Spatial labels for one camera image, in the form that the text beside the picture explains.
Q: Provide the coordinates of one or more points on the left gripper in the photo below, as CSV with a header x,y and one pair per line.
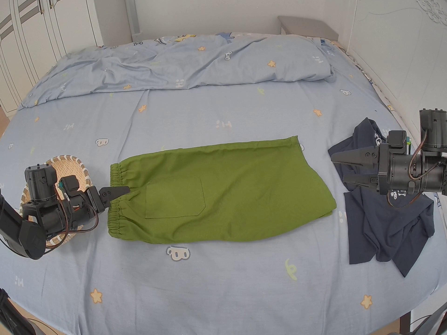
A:
x,y
78,211

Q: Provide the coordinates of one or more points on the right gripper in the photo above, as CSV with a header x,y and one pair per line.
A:
x,y
401,169

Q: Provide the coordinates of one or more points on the green shorts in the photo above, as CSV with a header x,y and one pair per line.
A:
x,y
244,194

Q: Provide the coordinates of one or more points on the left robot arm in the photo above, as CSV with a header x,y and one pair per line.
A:
x,y
31,236

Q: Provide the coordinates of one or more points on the round woven basket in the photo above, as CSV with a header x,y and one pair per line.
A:
x,y
70,164

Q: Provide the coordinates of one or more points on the bed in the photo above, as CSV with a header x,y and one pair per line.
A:
x,y
227,99

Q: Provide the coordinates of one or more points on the dark blue T-shirt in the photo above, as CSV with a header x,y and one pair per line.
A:
x,y
380,232

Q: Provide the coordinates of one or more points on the grey bedside table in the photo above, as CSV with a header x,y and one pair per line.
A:
x,y
303,26

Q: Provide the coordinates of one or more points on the white wardrobe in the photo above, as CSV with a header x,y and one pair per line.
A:
x,y
28,47

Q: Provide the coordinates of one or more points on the pale blue quilt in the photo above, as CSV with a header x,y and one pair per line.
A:
x,y
209,65

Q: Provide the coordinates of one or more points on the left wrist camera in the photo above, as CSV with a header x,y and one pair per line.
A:
x,y
71,185

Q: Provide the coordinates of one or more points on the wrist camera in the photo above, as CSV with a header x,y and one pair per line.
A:
x,y
71,185
397,140

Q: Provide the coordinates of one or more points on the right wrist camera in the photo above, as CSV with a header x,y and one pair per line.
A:
x,y
397,140

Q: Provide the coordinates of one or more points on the grey wall duct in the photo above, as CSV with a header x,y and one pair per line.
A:
x,y
132,5

